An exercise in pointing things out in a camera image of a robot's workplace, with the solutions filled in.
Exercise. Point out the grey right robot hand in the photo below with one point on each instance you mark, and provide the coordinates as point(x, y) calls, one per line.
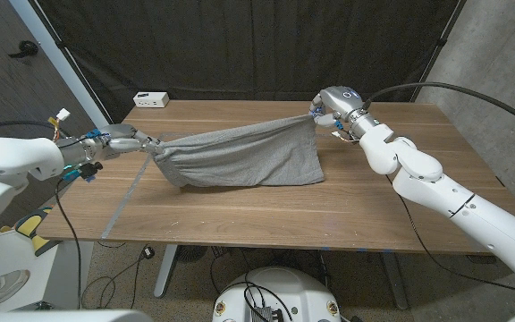
point(340, 100)

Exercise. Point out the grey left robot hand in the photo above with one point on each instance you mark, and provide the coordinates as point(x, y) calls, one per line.
point(119, 138)

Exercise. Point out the grey shorts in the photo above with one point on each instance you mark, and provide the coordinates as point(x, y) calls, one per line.
point(248, 156)

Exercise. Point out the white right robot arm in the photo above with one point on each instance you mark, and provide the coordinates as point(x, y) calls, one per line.
point(418, 165)

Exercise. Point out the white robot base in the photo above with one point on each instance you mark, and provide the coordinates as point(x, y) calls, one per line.
point(284, 290)

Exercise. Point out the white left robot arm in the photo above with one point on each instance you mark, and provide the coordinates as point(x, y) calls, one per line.
point(7, 156)

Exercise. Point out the white power adapter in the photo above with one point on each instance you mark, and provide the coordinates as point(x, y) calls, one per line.
point(150, 99)

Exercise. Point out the black backdrop stand pole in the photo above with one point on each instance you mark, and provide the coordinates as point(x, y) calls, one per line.
point(75, 67)
point(441, 42)

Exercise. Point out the black backdrop curtain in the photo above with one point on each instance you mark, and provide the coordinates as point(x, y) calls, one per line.
point(262, 44)

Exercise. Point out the dark wooden door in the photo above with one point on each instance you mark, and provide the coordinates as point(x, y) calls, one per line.
point(16, 89)

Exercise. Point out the yellow and black object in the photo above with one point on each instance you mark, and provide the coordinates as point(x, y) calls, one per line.
point(29, 223)

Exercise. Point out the black round fan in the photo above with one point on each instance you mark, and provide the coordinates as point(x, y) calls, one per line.
point(191, 253)

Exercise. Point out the white table leg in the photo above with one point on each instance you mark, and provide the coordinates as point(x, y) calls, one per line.
point(166, 268)

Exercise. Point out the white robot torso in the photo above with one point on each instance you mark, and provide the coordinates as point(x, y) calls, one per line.
point(61, 316)

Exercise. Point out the grey table leg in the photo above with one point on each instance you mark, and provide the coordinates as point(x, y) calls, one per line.
point(395, 282)

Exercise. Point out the grey box on base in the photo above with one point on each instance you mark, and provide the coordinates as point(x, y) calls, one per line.
point(266, 314)

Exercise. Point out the white door frame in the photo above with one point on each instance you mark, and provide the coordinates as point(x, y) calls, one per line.
point(61, 58)

